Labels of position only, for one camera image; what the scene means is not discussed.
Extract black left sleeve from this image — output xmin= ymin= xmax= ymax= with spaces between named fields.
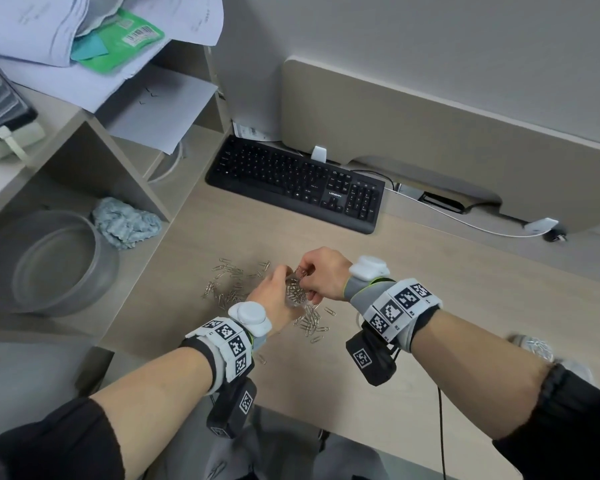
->
xmin=0 ymin=397 xmax=126 ymax=480

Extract black ribbed device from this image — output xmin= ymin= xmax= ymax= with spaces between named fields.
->
xmin=0 ymin=47 xmax=39 ymax=145

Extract black sleeve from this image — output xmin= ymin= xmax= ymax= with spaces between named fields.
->
xmin=0 ymin=397 xmax=126 ymax=480
xmin=492 ymin=363 xmax=600 ymax=480

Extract green packet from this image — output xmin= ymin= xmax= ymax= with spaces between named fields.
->
xmin=79 ymin=8 xmax=166 ymax=75

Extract person's left forearm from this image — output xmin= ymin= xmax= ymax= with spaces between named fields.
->
xmin=89 ymin=347 xmax=213 ymax=480

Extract person's right hand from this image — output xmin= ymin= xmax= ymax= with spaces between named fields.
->
xmin=295 ymin=247 xmax=353 ymax=305

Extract white cable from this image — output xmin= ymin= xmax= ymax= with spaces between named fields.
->
xmin=383 ymin=187 xmax=546 ymax=239

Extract pale blue crumpled cloth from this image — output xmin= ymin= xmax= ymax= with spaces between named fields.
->
xmin=92 ymin=197 xmax=163 ymax=251

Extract person's grey trousers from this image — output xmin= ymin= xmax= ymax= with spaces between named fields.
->
xmin=145 ymin=404 xmax=431 ymax=480

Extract person's left hand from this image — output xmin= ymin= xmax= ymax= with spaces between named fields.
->
xmin=247 ymin=264 xmax=306 ymax=337

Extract black camera cable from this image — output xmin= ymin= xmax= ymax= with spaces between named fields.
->
xmin=437 ymin=387 xmax=449 ymax=480

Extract pile of silver paper clips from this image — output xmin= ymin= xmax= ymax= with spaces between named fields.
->
xmin=201 ymin=257 xmax=339 ymax=365

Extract beige desk divider panel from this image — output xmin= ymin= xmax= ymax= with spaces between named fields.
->
xmin=281 ymin=55 xmax=600 ymax=235

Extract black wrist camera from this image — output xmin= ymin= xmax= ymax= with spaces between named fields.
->
xmin=206 ymin=377 xmax=257 ymax=439
xmin=345 ymin=328 xmax=399 ymax=387

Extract clear jar with label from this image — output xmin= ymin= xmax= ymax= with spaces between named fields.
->
xmin=511 ymin=334 xmax=556 ymax=364

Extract black right sleeve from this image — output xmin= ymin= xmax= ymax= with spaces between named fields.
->
xmin=492 ymin=363 xmax=600 ymax=480

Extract black keyboard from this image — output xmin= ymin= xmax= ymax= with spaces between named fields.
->
xmin=205 ymin=134 xmax=386 ymax=235

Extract white printed paper slip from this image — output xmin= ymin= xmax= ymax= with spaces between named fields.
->
xmin=232 ymin=122 xmax=281 ymax=143

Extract white paper stack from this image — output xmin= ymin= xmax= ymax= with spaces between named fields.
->
xmin=0 ymin=0 xmax=89 ymax=68

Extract person's right forearm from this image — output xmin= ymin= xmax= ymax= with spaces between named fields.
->
xmin=411 ymin=310 xmax=553 ymax=441

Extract grey marker wristband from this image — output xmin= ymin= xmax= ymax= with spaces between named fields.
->
xmin=179 ymin=317 xmax=256 ymax=395
xmin=343 ymin=277 xmax=443 ymax=353

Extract white round tracker puck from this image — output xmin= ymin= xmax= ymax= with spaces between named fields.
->
xmin=349 ymin=255 xmax=391 ymax=283
xmin=228 ymin=301 xmax=273 ymax=338

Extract white coiled tube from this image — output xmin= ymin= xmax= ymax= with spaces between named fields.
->
xmin=147 ymin=142 xmax=183 ymax=185

